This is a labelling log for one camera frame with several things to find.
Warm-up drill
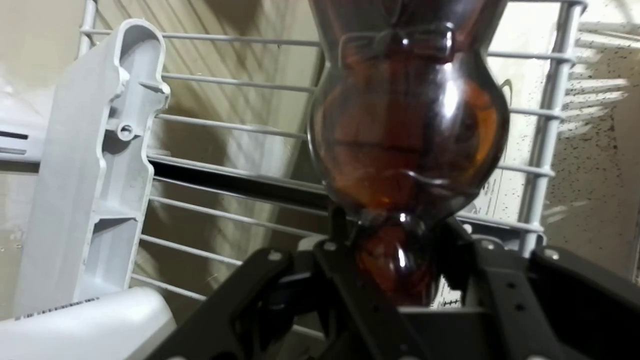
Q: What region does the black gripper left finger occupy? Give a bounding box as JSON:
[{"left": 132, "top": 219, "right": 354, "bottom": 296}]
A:
[{"left": 147, "top": 206, "right": 436, "bottom": 360}]

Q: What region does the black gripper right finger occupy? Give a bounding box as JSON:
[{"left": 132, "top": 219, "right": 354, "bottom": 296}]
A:
[{"left": 436, "top": 216, "right": 640, "bottom": 360}]

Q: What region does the amber bottle with yellow cap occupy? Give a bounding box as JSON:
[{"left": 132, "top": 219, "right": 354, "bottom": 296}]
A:
[{"left": 306, "top": 0, "right": 512, "bottom": 309}]

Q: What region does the white wire shelf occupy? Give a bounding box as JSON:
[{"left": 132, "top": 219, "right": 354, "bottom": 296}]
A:
[{"left": 79, "top": 0, "right": 589, "bottom": 336}]

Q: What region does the grey plastic shelf bracket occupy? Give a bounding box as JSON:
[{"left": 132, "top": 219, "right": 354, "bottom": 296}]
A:
[{"left": 13, "top": 17, "right": 173, "bottom": 318}]

